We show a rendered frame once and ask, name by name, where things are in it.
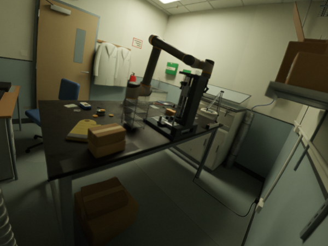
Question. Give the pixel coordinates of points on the grey power strip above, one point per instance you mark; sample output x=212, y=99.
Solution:
x=213, y=124

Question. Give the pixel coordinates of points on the brown door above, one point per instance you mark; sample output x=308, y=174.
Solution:
x=59, y=60

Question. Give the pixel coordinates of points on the white lab coat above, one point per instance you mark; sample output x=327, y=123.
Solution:
x=123, y=65
x=105, y=63

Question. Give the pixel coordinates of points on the white glass-topped cabinet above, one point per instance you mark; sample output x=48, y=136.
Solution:
x=225, y=142

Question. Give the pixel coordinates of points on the black impact tester body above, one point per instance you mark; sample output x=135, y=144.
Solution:
x=189, y=106

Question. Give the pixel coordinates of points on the red framed wall sign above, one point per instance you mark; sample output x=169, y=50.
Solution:
x=137, y=42

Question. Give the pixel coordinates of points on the white wall socket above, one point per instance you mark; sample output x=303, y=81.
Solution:
x=259, y=205

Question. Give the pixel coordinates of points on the brown coat rail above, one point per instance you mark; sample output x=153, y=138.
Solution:
x=120, y=46

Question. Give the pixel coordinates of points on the white wall conduit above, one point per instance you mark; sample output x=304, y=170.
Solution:
x=284, y=172

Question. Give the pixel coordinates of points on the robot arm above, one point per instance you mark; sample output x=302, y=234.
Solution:
x=166, y=46

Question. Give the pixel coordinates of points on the white round container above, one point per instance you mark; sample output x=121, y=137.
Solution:
x=207, y=112

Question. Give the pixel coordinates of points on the grey lattice stand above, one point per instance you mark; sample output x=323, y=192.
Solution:
x=218, y=101

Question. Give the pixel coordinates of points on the blue handheld device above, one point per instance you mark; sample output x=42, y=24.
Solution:
x=85, y=105

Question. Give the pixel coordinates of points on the black tester cradle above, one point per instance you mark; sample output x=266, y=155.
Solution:
x=164, y=124

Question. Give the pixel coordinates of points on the grey door closer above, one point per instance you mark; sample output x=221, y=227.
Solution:
x=60, y=9

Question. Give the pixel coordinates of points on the black desk device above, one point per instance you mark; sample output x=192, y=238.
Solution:
x=4, y=85

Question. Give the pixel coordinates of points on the yellow tag-shaped pad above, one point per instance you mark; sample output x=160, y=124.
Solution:
x=82, y=128

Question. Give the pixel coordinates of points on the white plastic bag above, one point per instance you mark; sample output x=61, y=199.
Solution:
x=70, y=105

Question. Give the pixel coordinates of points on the black tester crosshead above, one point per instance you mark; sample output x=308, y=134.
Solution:
x=185, y=73

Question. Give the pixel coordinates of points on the blue office chair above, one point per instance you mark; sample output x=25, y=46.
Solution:
x=68, y=88

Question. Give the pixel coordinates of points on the orange loading block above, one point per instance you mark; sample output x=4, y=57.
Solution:
x=170, y=111

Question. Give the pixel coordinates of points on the large brown cardboard box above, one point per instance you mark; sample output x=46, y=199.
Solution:
x=115, y=224

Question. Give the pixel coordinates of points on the wooden top desk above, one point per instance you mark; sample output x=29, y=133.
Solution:
x=9, y=106

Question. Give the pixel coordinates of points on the grey wall shelf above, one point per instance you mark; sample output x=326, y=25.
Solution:
x=294, y=91

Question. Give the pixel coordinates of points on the grey wall rack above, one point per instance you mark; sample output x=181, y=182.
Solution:
x=321, y=9

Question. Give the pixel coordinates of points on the grey duct pipe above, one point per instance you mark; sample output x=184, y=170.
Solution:
x=238, y=142

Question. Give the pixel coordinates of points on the green wall sign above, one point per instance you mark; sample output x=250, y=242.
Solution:
x=171, y=68
x=187, y=71

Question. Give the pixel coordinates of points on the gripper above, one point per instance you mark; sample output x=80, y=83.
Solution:
x=205, y=84

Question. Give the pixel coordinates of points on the red fire extinguisher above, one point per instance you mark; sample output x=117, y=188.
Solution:
x=132, y=78

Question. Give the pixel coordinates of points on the blue notebook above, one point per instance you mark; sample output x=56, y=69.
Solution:
x=164, y=102

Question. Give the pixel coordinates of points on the large open cardboard box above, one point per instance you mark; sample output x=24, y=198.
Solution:
x=289, y=60

